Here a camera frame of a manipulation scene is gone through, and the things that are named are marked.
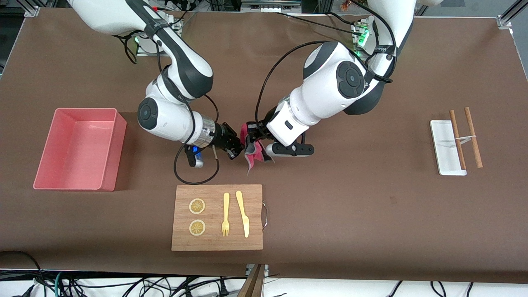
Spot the red and grey cloth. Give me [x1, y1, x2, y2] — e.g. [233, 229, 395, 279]
[240, 123, 266, 175]

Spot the yellow plastic fork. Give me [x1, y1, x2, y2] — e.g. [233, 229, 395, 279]
[222, 192, 230, 237]

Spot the yellow plastic knife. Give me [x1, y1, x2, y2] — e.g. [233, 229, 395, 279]
[236, 190, 250, 238]

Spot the wooden cutting board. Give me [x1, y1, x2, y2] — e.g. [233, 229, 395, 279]
[171, 184, 263, 251]

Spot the white power strip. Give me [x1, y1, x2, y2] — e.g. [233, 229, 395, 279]
[241, 0, 302, 13]

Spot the wooden plank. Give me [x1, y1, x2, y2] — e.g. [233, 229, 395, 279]
[237, 264, 265, 297]

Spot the pink plastic bin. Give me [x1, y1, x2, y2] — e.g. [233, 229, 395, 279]
[33, 108, 127, 192]

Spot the white rack base tray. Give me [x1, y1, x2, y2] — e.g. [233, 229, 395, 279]
[430, 120, 467, 176]

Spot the long black base cable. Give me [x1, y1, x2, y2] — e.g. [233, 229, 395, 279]
[274, 12, 363, 37]

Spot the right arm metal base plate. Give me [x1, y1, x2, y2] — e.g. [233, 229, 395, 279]
[135, 39, 159, 56]

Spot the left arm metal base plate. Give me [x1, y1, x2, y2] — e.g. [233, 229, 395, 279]
[351, 16, 374, 56]

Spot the short black base cable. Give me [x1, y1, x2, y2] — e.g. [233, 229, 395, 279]
[329, 12, 357, 26]

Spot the small metal bracket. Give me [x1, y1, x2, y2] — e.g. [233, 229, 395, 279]
[246, 264, 269, 278]

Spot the black cable bundle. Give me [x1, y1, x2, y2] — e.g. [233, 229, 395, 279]
[159, 0, 198, 25]

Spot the thick black looped cable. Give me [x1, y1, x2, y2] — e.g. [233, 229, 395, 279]
[0, 250, 44, 297]

